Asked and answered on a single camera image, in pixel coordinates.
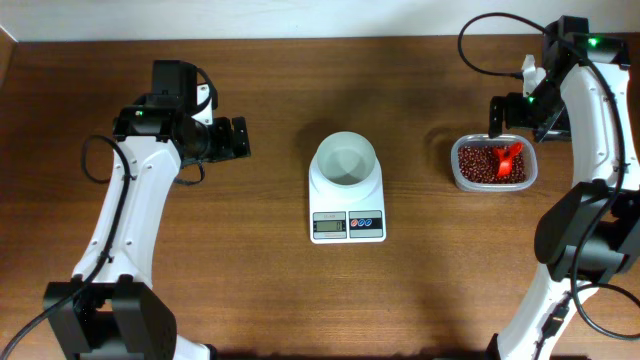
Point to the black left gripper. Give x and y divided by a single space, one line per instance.
239 137

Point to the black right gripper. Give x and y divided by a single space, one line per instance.
498 115

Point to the red plastic scoop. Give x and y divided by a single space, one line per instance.
505 157

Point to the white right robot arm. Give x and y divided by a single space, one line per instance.
592 233

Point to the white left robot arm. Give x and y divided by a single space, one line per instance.
108 310

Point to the white round bowl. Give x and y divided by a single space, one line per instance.
345 158

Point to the white digital kitchen scale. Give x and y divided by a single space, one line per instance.
346 214

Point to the clear plastic bean container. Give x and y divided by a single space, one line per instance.
529 155

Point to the red adzuki beans in container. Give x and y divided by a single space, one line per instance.
478 165

